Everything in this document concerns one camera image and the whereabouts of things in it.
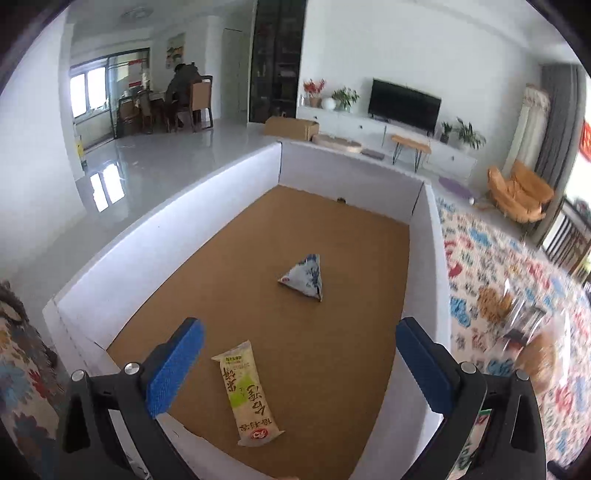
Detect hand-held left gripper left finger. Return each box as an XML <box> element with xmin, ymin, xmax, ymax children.
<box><xmin>60</xmin><ymin>318</ymin><xmax>206</xmax><ymax>480</ymax></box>

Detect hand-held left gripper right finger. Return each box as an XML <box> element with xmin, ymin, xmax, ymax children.
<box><xmin>396</xmin><ymin>316</ymin><xmax>548</xmax><ymax>480</ymax></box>

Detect white cardboard box cork bottom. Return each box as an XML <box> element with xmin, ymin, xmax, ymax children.
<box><xmin>42</xmin><ymin>141</ymin><xmax>455</xmax><ymax>480</ymax></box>

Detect long green white snack packet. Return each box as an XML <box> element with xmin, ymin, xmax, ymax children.
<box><xmin>211</xmin><ymin>340</ymin><xmax>286</xmax><ymax>448</ymax></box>

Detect clear packet round brown snack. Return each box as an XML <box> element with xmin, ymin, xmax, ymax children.
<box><xmin>515</xmin><ymin>318</ymin><xmax>572</xmax><ymax>396</ymax></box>

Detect printed woven blanket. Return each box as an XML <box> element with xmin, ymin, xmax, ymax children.
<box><xmin>434</xmin><ymin>196</ymin><xmax>591</xmax><ymax>480</ymax></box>

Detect triangular blue white snack packet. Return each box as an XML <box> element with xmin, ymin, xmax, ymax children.
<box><xmin>277</xmin><ymin>253</ymin><xmax>324</xmax><ymax>303</ymax></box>

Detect multicoloured patterned cloth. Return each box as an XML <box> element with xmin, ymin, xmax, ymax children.
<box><xmin>0</xmin><ymin>281</ymin><xmax>70</xmax><ymax>480</ymax></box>

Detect purple floor mat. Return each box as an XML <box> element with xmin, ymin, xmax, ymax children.
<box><xmin>438</xmin><ymin>176</ymin><xmax>476</xmax><ymax>198</ymax></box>

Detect dark wooden furniture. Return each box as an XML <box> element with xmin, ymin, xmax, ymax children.
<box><xmin>542</xmin><ymin>196</ymin><xmax>591</xmax><ymax>278</ymax></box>

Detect orange armchair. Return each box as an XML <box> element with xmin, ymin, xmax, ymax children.
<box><xmin>488</xmin><ymin>160</ymin><xmax>555</xmax><ymax>223</ymax></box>

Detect wooden side table hairpin legs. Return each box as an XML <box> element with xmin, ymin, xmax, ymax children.
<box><xmin>390</xmin><ymin>134</ymin><xmax>432</xmax><ymax>172</ymax></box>

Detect leafy green potted plant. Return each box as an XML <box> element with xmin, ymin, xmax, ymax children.
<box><xmin>455</xmin><ymin>117</ymin><xmax>486</xmax><ymax>151</ymax></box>

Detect white television cabinet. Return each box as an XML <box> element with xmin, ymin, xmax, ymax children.
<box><xmin>295</xmin><ymin>105</ymin><xmax>478</xmax><ymax>181</ymax></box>

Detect black flat television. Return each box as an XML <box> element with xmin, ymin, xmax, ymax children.
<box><xmin>368</xmin><ymin>78</ymin><xmax>441</xmax><ymax>134</ymax></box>

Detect cream sheer curtain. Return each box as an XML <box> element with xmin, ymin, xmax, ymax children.
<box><xmin>501</xmin><ymin>85</ymin><xmax>551</xmax><ymax>176</ymax></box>

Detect grey curtain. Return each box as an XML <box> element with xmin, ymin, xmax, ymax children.
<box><xmin>531</xmin><ymin>64</ymin><xmax>587</xmax><ymax>245</ymax></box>

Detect brown cardboard box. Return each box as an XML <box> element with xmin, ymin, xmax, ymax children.
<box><xmin>263</xmin><ymin>116</ymin><xmax>320</xmax><ymax>141</ymax></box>

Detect dining table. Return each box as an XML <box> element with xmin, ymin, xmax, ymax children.
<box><xmin>117</xmin><ymin>90</ymin><xmax>167</xmax><ymax>134</ymax></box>

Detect wooden dining chair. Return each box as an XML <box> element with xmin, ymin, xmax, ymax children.
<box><xmin>178</xmin><ymin>76</ymin><xmax>214</xmax><ymax>132</ymax></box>

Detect red flowers in vase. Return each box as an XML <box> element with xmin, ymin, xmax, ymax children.
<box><xmin>302</xmin><ymin>79</ymin><xmax>326</xmax><ymax>108</ymax></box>

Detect white door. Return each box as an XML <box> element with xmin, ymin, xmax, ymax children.
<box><xmin>222</xmin><ymin>28</ymin><xmax>252</xmax><ymax>125</ymax></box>

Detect black display cabinet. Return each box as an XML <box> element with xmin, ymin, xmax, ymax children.
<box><xmin>248</xmin><ymin>0</ymin><xmax>308</xmax><ymax>124</ymax></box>

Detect framed wall picture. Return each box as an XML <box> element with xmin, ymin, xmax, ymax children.
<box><xmin>165</xmin><ymin>33</ymin><xmax>185</xmax><ymax>70</ymax></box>

